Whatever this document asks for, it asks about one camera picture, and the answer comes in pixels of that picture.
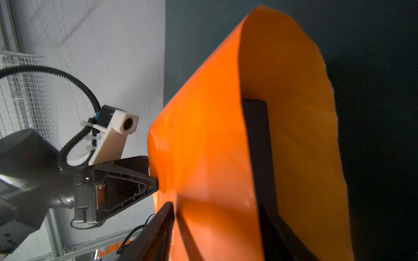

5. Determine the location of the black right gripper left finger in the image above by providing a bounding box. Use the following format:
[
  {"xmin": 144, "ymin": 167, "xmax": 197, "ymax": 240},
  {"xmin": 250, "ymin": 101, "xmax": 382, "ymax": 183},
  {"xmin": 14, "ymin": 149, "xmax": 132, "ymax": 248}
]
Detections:
[{"xmin": 118, "ymin": 202, "xmax": 175, "ymax": 261}]

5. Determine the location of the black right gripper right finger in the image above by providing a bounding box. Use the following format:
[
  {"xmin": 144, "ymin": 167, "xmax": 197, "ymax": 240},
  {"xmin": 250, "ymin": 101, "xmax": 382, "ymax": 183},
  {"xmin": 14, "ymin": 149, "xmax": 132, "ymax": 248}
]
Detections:
[{"xmin": 259, "ymin": 203, "xmax": 318, "ymax": 261}]

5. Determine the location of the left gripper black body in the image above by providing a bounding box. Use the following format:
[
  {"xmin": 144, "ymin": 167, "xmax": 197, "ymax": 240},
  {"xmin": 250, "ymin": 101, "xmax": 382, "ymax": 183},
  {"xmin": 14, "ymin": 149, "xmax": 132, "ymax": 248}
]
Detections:
[{"xmin": 73, "ymin": 164, "xmax": 98, "ymax": 224}]

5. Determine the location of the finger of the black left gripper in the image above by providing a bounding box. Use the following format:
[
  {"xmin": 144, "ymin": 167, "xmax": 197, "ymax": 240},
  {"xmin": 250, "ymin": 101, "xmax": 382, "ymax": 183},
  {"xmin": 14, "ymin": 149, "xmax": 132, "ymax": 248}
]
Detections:
[{"xmin": 93, "ymin": 156, "xmax": 158, "ymax": 219}]

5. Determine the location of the orange wrapping paper sheet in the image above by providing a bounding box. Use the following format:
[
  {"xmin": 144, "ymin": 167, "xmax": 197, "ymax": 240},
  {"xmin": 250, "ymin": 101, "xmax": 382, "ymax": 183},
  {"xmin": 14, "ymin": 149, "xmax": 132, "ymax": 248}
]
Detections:
[{"xmin": 148, "ymin": 6, "xmax": 354, "ymax": 261}]

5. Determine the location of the dark blue gift box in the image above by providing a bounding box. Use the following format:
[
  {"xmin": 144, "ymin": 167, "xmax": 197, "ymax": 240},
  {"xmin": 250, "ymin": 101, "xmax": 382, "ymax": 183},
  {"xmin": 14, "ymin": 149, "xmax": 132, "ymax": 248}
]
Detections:
[{"xmin": 242, "ymin": 99, "xmax": 278, "ymax": 222}]

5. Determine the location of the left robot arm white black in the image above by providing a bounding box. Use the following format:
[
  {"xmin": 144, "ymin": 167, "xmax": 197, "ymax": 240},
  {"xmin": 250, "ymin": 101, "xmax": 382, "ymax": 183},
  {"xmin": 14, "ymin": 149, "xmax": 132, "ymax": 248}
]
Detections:
[{"xmin": 1, "ymin": 65, "xmax": 158, "ymax": 257}]

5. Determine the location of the green table mat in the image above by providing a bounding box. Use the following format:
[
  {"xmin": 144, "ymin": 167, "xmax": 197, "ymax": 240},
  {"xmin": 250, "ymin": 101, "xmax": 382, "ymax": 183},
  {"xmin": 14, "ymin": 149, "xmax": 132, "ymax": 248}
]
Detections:
[{"xmin": 164, "ymin": 1, "xmax": 418, "ymax": 261}]

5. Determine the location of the white wire basket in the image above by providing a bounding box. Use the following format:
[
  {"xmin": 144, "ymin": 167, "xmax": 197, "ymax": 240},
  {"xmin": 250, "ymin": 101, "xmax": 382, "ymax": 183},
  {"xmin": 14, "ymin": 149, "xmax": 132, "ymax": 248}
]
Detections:
[{"xmin": 0, "ymin": 50, "xmax": 61, "ymax": 151}]

